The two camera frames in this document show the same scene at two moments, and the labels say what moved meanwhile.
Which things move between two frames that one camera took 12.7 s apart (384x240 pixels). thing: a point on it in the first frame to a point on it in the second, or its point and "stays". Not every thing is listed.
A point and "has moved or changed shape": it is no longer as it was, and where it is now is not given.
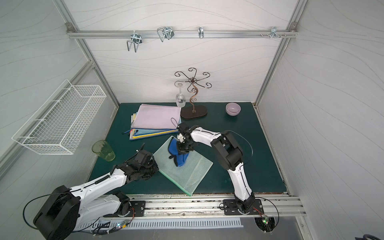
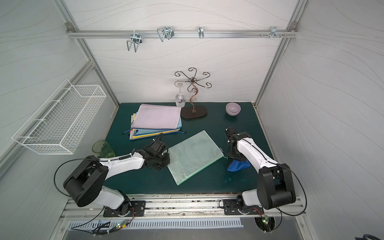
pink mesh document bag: [157, 116] stays
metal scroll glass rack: [190, 112] stays
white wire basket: [56, 127] stays
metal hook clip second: [167, 32] stays
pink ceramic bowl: [233, 109] stays
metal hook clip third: [201, 32] stays
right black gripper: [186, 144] to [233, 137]
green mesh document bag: [187, 177] has moved or changed shape
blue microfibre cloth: [180, 158] has moved or changed shape
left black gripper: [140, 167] to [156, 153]
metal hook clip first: [136, 39] stays
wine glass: [180, 100] stays
